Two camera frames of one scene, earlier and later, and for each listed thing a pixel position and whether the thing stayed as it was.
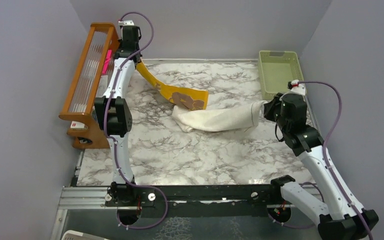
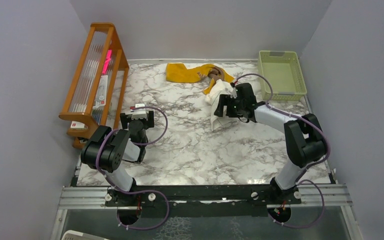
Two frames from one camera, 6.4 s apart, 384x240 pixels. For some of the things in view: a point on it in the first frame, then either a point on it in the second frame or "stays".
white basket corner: (72, 235) stays
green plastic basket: (276, 69) stays
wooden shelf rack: (79, 106) stays
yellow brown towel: (181, 98) to (178, 72)
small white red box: (77, 125) stays
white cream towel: (219, 118) to (212, 98)
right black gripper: (269, 106) to (226, 100)
